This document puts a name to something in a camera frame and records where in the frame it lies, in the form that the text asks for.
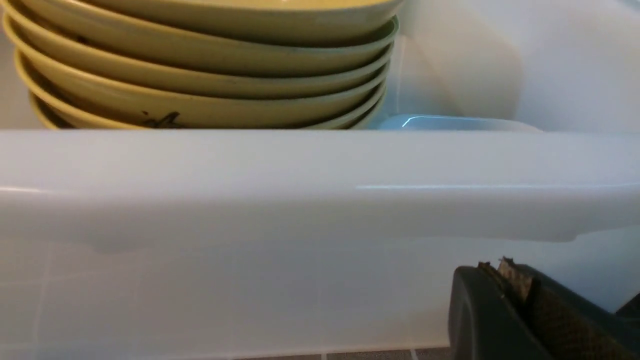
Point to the large translucent white tub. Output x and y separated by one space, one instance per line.
231 244

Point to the white dish in tub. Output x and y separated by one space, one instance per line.
434 123

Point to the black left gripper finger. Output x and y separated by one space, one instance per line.
516 312

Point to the top stacked yellow bowl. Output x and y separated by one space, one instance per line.
166 45

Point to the yellow-green noodle bowl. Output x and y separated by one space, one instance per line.
320 24

